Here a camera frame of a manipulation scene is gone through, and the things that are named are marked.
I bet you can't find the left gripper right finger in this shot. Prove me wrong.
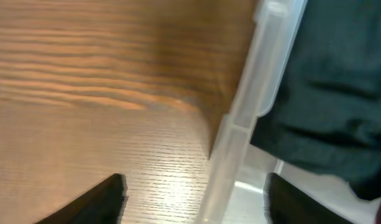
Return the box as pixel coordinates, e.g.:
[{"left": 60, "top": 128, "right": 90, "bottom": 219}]
[{"left": 265, "top": 172, "right": 352, "bottom": 224}]

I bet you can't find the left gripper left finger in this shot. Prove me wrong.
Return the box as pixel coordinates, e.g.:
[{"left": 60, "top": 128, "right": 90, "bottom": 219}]
[{"left": 36, "top": 173, "right": 127, "bottom": 224}]

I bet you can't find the clear plastic storage bin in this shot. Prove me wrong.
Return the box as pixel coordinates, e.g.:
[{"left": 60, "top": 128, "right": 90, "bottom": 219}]
[{"left": 195, "top": 0, "right": 380, "bottom": 224}]

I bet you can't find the black cloth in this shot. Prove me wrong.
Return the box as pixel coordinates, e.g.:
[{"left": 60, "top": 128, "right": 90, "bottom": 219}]
[{"left": 250, "top": 0, "right": 381, "bottom": 200}]

